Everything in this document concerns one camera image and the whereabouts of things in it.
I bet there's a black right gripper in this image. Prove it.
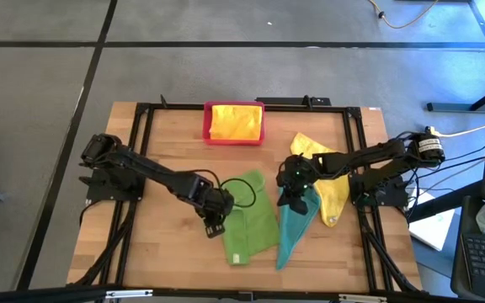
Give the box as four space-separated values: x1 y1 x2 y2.
276 183 312 216

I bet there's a pink translucent plastic bin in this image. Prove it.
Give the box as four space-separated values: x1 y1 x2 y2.
201 100 266 147

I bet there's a white power cable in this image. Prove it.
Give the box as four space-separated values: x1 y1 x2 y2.
438 124 485 139

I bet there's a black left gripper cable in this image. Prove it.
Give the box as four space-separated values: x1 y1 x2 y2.
170 167 258 209

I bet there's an orange floor cable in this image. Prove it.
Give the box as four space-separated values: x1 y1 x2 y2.
367 0 440 30

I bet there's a black mounting bar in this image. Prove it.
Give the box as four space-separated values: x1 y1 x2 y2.
254 95 333 108

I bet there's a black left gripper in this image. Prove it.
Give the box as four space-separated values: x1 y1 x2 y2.
189 176 236 240

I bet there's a teal microfiber towel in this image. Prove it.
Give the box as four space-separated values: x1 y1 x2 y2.
275 184 322 271

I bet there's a dark metal desk frame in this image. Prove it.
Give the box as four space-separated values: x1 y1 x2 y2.
426 0 485 113

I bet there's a silver metal bracket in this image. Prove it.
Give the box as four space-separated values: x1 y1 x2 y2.
104 289 154 300
338 293 389 303

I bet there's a yellow microfiber towel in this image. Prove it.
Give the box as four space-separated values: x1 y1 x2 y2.
289 131 351 229
209 104 264 141

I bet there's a bright green microfiber towel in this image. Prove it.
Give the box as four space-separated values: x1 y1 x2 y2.
221 168 280 267

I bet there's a white flat box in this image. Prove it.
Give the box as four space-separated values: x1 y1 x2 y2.
408 191 456 253

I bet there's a black aluminium table frame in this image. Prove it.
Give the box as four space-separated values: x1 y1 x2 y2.
72 94 424 303

